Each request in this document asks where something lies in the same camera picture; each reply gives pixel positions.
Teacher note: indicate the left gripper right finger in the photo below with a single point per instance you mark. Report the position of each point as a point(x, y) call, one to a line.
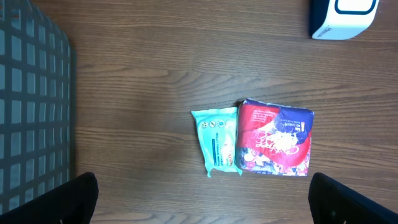
point(332, 202)

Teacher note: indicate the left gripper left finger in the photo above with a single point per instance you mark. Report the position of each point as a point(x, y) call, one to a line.
point(71, 202)

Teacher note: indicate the red purple pad pack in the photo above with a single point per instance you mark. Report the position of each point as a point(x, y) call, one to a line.
point(274, 139)

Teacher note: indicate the teal wipes packet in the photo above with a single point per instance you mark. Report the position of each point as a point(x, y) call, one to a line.
point(216, 129)

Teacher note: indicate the white barcode scanner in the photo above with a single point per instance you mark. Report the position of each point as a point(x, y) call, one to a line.
point(340, 19)

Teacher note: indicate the grey plastic basket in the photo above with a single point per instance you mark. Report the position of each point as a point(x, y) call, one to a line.
point(37, 74)

